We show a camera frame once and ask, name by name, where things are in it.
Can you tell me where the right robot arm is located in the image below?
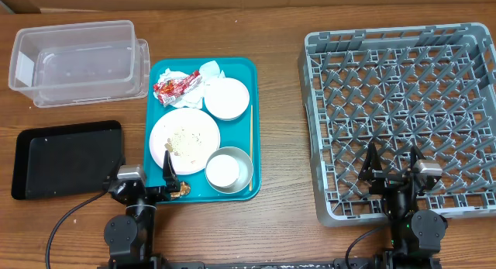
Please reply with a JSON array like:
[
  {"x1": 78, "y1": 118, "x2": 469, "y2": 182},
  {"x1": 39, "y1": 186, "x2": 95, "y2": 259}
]
[{"x1": 359, "y1": 143, "x2": 448, "y2": 268}]

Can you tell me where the black plastic tray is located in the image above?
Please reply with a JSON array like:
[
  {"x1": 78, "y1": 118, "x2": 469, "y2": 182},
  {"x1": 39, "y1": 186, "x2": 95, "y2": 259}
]
[{"x1": 11, "y1": 120, "x2": 124, "y2": 200}]

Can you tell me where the large white plate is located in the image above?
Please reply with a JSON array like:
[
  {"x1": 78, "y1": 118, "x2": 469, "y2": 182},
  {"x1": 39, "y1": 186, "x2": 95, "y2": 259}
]
[{"x1": 149, "y1": 108, "x2": 221, "y2": 175}]

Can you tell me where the wooden chopstick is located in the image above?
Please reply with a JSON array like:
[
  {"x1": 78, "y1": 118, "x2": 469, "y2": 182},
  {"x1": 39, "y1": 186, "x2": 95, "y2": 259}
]
[{"x1": 249, "y1": 105, "x2": 253, "y2": 191}]

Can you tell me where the white cup in bowl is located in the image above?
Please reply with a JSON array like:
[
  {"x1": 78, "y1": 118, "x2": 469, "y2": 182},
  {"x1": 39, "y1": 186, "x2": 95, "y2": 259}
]
[{"x1": 205, "y1": 154, "x2": 239, "y2": 188}]

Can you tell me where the teal serving tray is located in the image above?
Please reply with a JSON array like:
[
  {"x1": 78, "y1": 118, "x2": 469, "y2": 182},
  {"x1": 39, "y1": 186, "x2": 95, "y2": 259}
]
[{"x1": 143, "y1": 57, "x2": 261, "y2": 203}]

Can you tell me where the small white bowl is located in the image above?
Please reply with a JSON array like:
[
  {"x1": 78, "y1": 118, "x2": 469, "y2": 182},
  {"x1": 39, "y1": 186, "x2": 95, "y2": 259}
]
[{"x1": 204, "y1": 78, "x2": 250, "y2": 121}]

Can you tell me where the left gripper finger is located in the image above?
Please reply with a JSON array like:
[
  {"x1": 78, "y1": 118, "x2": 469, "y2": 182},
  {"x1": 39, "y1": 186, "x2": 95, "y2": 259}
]
[
  {"x1": 162, "y1": 150, "x2": 181, "y2": 192},
  {"x1": 102, "y1": 155, "x2": 126, "y2": 190}
]

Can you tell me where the brown food scrap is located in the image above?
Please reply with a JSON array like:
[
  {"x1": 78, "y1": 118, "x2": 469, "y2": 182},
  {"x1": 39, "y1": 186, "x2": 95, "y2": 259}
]
[{"x1": 170, "y1": 181, "x2": 191, "y2": 200}]

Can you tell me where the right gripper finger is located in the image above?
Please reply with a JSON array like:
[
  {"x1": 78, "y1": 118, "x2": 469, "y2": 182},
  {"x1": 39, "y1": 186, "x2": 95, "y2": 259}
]
[
  {"x1": 358, "y1": 143, "x2": 383, "y2": 181},
  {"x1": 409, "y1": 145, "x2": 425, "y2": 172}
]

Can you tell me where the clear plastic bin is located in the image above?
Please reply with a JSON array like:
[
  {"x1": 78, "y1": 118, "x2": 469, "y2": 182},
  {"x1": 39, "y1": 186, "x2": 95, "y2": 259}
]
[{"x1": 9, "y1": 20, "x2": 150, "y2": 108}]

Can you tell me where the red snack wrapper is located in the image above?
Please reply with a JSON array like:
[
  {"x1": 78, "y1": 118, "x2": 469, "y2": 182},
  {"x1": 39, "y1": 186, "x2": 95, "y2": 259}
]
[{"x1": 153, "y1": 69, "x2": 202, "y2": 106}]

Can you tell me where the grey dishwasher rack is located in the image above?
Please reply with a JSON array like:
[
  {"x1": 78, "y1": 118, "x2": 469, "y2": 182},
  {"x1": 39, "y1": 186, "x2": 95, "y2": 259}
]
[{"x1": 298, "y1": 22, "x2": 495, "y2": 227}]

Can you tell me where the metal bowl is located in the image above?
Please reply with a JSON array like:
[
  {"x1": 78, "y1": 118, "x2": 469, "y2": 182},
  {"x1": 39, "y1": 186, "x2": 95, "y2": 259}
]
[{"x1": 205, "y1": 147, "x2": 253, "y2": 195}]

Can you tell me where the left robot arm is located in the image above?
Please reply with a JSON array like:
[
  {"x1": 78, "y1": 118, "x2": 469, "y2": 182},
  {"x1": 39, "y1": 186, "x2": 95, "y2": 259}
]
[{"x1": 103, "y1": 151, "x2": 181, "y2": 269}]

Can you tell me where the white napkin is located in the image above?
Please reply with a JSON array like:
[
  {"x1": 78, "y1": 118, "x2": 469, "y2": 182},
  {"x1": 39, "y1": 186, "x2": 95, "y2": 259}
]
[
  {"x1": 158, "y1": 68, "x2": 205, "y2": 109},
  {"x1": 199, "y1": 60, "x2": 226, "y2": 84}
]

